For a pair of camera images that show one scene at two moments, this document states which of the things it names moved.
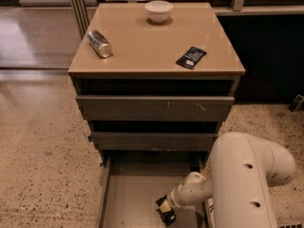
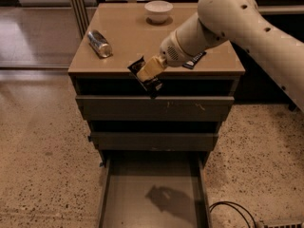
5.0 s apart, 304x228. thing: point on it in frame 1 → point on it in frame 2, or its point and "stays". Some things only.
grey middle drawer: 153,141 stays
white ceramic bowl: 159,10 stays
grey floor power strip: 290,223 stays
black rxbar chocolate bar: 167,217 → 153,85
